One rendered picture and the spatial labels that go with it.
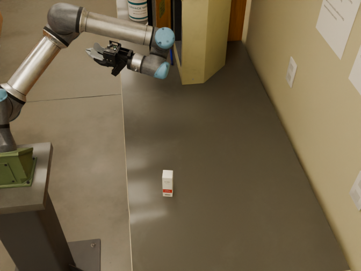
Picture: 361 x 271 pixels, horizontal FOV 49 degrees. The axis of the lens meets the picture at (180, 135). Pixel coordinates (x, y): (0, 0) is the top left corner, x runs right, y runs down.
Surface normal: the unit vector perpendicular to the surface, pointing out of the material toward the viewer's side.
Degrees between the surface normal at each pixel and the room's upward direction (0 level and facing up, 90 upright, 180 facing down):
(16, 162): 90
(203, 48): 90
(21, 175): 90
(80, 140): 0
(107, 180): 0
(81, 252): 0
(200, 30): 90
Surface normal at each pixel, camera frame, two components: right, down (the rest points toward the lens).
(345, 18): -0.99, 0.10
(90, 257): 0.00, -0.71
